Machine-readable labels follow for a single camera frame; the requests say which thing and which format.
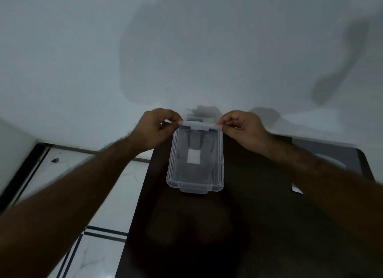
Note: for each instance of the person's right forearm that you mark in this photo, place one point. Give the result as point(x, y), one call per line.
point(323, 185)

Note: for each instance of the white square label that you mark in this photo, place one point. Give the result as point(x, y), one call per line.
point(194, 156)

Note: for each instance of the person's right hand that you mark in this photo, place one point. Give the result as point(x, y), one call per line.
point(248, 131)

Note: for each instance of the small white paper scrap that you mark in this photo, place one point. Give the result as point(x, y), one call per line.
point(296, 189)

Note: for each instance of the person's left hand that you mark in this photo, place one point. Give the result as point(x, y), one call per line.
point(149, 129)

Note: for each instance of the person's left forearm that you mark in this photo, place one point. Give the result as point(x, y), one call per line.
point(68, 197)

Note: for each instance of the person's right thumb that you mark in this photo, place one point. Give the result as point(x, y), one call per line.
point(229, 127)

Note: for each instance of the person's left thumb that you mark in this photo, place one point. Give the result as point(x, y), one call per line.
point(172, 127)

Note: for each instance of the clear plastic container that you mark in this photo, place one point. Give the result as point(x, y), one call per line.
point(179, 173)

